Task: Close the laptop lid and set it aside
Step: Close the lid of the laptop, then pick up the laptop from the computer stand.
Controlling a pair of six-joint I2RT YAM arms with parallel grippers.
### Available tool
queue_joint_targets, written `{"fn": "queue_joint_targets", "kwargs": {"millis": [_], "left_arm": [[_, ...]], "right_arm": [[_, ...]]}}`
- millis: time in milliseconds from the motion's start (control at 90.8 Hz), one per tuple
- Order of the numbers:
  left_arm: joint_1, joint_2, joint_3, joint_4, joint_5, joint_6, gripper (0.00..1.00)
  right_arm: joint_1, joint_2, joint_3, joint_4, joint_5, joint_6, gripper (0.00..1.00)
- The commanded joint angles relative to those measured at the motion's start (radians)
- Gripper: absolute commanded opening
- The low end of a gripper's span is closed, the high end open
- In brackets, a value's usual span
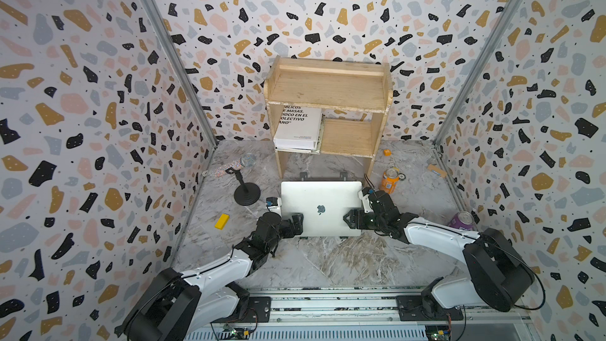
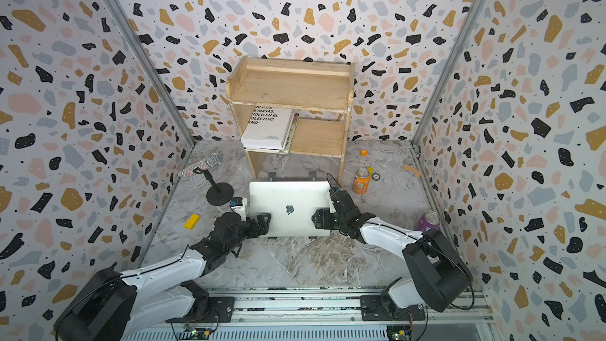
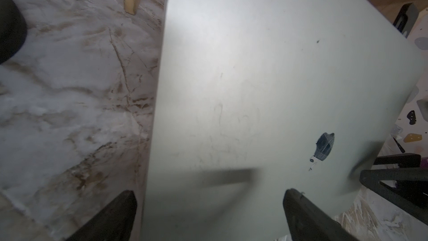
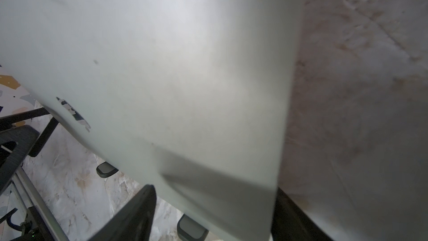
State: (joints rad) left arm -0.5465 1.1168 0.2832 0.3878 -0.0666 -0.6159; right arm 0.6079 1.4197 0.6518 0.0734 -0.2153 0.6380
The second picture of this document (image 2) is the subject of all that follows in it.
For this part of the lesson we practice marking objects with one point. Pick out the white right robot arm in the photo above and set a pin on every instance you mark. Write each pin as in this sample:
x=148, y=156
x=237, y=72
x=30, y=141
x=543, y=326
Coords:
x=437, y=274

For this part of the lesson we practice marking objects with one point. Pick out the aluminium corner frame post right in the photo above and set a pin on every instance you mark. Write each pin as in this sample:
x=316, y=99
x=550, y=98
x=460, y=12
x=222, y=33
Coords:
x=457, y=50

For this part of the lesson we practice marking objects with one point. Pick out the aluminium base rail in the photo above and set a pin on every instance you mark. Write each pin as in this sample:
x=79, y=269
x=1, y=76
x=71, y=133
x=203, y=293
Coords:
x=345, y=313

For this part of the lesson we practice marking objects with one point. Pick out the aluminium corner frame post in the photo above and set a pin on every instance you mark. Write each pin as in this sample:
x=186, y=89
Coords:
x=130, y=36
x=457, y=50

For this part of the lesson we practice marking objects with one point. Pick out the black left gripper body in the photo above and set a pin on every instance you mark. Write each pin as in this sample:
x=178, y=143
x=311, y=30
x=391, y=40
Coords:
x=241, y=233

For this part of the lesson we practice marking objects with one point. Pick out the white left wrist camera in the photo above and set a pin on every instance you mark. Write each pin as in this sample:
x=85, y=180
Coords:
x=238, y=205

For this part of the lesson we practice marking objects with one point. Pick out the yellow rectangular block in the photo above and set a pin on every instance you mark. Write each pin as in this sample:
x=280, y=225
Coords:
x=192, y=222

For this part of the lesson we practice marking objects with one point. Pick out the orange soda can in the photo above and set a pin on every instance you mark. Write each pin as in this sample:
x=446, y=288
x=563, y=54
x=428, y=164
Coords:
x=362, y=178

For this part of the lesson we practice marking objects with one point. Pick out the black folding laptop stand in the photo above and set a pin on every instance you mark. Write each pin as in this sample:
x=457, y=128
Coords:
x=274, y=177

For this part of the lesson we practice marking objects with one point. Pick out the white book with black text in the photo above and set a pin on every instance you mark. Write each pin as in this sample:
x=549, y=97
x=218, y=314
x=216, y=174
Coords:
x=269, y=112

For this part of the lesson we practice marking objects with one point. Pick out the tan wooden rectangular block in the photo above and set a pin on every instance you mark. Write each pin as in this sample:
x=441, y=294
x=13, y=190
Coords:
x=412, y=170

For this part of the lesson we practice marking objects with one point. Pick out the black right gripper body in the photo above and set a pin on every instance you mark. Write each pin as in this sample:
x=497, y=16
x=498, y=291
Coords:
x=343, y=226

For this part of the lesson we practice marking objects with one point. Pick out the purple soda can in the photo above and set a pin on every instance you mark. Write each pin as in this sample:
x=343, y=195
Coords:
x=428, y=221

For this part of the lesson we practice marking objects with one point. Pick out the aluminium corner frame post left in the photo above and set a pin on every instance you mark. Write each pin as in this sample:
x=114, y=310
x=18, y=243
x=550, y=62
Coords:
x=130, y=36

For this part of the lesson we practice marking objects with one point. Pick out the microphone on black stand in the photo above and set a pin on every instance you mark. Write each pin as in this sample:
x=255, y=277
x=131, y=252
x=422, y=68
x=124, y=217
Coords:
x=219, y=193

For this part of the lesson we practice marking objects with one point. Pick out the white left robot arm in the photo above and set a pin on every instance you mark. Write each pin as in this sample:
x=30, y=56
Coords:
x=113, y=305

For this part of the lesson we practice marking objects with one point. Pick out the wooden shelf unit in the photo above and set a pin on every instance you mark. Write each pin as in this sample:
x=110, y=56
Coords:
x=301, y=86

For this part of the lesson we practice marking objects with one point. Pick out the silver laptop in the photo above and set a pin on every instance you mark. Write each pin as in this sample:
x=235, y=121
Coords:
x=291, y=206

